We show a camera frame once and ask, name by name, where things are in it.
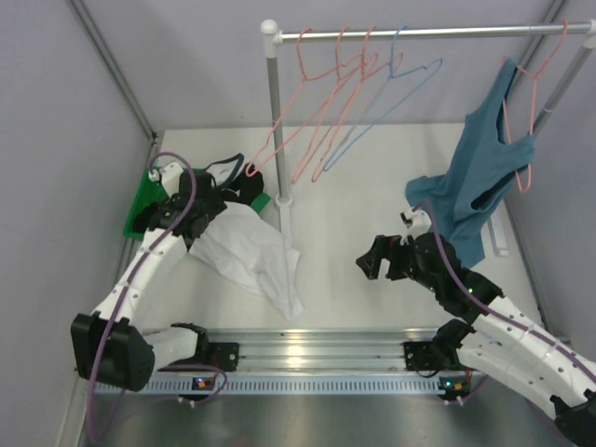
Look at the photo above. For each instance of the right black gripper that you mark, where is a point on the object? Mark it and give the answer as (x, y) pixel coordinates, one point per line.
(385, 247)

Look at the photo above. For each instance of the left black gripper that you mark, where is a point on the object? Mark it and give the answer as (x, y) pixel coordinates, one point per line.
(243, 187)

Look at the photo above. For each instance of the white navy-trimmed tank top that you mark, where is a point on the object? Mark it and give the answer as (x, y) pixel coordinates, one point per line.
(247, 250)

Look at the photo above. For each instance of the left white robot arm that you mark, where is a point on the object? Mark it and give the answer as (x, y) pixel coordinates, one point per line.
(133, 296)

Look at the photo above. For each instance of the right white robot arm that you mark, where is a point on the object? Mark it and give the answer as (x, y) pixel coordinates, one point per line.
(490, 334)

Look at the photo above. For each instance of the teal tank top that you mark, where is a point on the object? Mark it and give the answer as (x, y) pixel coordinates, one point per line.
(482, 170)

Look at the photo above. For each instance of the pink hanger holding teal top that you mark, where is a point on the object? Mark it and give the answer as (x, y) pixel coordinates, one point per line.
(536, 77)

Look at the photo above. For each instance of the black garment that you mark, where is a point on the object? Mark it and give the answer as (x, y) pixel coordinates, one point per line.
(241, 190)

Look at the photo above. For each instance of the green plastic bin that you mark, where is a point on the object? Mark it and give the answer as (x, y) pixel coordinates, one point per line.
(161, 215)

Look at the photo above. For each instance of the silver clothes rack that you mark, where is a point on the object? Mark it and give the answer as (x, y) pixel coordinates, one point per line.
(273, 38)

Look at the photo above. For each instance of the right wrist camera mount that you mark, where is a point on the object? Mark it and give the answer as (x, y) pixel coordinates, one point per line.
(417, 222)

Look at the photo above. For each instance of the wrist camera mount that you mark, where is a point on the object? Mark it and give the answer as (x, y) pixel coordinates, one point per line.
(417, 222)
(168, 177)

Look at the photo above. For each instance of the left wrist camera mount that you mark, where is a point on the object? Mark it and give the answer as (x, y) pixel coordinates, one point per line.
(168, 177)

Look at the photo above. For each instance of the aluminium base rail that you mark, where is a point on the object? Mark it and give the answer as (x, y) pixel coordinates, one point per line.
(316, 349)

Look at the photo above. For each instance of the perforated cable tray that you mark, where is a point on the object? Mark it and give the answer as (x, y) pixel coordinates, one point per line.
(308, 385)

